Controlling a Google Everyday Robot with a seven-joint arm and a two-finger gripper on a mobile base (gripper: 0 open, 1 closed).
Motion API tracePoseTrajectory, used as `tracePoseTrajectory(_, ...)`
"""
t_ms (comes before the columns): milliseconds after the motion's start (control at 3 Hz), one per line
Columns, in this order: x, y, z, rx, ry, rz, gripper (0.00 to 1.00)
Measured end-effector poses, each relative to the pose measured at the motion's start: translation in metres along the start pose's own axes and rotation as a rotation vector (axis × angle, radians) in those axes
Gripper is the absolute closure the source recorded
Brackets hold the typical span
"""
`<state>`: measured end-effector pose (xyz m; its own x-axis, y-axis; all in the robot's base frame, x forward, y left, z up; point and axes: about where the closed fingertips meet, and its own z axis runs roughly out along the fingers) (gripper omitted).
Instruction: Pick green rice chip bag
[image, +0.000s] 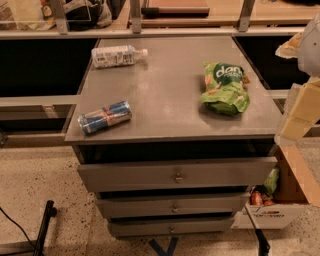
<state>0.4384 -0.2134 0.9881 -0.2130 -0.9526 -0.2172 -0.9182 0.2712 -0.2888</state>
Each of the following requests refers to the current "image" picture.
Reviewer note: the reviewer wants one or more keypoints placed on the black stand leg right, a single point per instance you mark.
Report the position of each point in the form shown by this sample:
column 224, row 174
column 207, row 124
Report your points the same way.
column 264, row 246

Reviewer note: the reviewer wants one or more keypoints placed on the green snack bag in box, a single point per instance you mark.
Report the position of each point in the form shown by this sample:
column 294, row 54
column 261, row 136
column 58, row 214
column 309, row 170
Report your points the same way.
column 270, row 184

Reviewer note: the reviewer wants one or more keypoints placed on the orange snack packs in box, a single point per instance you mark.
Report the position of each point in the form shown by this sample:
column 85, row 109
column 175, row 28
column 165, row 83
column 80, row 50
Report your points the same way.
column 261, row 199

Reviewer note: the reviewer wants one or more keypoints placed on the grey drawer cabinet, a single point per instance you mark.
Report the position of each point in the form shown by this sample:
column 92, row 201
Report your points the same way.
column 169, row 122

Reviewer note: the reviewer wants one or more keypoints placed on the top grey drawer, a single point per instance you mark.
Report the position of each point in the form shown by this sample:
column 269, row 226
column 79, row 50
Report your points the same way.
column 153, row 175

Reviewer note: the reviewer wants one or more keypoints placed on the clear plastic water bottle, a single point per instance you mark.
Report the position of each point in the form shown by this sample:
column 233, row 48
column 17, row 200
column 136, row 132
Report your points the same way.
column 116, row 56

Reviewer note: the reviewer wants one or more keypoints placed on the black stand leg left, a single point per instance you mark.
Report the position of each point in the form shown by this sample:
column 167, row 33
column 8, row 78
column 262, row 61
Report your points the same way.
column 49, row 212

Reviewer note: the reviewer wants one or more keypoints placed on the blue silver energy drink can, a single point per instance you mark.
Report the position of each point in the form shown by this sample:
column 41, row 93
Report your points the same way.
column 105, row 117

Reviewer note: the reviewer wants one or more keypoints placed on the green rice chip bag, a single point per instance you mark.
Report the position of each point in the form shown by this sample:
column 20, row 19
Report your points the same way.
column 225, row 91

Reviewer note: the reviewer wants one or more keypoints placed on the metal shelf frame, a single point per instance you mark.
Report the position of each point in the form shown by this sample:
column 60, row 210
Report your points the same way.
column 225, row 18

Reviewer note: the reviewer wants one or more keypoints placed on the bottom grey drawer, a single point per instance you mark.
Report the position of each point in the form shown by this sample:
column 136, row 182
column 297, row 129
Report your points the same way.
column 170, row 227

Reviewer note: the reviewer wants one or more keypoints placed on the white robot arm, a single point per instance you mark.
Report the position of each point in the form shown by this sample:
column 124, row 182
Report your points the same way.
column 308, row 56

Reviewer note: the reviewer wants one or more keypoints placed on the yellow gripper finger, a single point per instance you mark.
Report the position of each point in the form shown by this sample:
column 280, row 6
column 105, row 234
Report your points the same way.
column 304, row 113

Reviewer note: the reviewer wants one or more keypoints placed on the black stand leg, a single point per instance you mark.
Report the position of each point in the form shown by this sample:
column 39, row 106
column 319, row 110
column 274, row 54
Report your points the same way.
column 264, row 246
column 49, row 212

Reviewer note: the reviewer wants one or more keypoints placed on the middle grey drawer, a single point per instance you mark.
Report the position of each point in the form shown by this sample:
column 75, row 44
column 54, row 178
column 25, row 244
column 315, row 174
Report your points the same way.
column 115, row 208

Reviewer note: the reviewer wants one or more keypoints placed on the dark bag on shelf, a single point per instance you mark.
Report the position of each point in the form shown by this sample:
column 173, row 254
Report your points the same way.
column 87, row 14

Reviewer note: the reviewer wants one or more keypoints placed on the cardboard box with snacks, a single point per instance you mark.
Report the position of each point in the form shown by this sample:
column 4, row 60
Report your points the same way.
column 297, row 189

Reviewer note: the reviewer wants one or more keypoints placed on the grey drawer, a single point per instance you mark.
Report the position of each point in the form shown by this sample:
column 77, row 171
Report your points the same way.
column 115, row 208
column 170, row 227
column 153, row 175

